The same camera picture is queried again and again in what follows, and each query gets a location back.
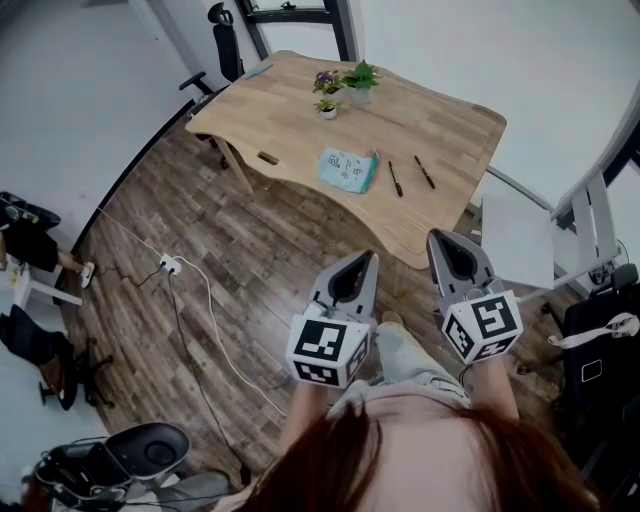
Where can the white side table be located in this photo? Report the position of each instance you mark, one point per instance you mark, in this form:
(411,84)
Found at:
(517,240)

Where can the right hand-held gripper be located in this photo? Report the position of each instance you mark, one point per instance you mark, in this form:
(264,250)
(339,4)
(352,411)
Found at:
(492,320)

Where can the light blue pencil pouch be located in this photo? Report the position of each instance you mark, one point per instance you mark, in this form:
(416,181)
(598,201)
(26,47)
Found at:
(345,170)

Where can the black swivel chair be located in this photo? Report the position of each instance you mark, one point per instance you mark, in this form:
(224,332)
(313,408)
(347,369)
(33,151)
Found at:
(45,360)

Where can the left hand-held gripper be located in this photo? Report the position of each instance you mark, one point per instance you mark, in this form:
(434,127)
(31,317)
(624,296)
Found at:
(320,345)

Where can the person's grey trousers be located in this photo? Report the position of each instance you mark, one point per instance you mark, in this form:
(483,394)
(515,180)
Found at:
(410,360)

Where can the purple flower potted plant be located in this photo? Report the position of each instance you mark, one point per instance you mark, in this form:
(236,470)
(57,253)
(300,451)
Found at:
(327,82)

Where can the small plant round white pot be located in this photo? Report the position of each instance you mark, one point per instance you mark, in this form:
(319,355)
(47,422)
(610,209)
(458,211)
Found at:
(328,110)

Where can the white stool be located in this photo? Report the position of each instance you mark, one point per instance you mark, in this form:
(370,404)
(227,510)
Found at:
(35,287)

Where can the black office chair with armrests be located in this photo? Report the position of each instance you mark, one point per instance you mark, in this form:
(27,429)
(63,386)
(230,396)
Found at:
(227,50)

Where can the black pen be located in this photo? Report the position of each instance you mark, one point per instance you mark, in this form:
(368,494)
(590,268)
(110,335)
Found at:
(395,179)
(424,172)

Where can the white desk frame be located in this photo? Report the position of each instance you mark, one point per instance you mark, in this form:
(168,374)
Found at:
(592,220)

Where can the person's right forearm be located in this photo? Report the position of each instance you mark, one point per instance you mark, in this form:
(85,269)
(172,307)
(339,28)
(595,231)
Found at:
(492,385)

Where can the black window frame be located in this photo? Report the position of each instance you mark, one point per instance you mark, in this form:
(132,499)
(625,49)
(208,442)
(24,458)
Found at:
(300,20)

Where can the green leafy plant white pot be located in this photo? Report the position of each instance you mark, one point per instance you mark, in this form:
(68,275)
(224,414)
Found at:
(361,82)

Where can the white power strip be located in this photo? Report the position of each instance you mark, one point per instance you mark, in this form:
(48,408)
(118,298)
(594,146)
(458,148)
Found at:
(170,264)

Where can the teal strip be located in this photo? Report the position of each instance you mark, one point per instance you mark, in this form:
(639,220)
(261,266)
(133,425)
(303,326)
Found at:
(260,72)

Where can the grey and black machine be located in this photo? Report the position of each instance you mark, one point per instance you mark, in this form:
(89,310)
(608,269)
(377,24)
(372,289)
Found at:
(125,460)

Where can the person's beige shoe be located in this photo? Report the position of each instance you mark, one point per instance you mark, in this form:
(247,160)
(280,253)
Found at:
(393,317)

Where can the person's left forearm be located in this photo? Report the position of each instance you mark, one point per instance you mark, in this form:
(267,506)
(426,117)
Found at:
(307,410)

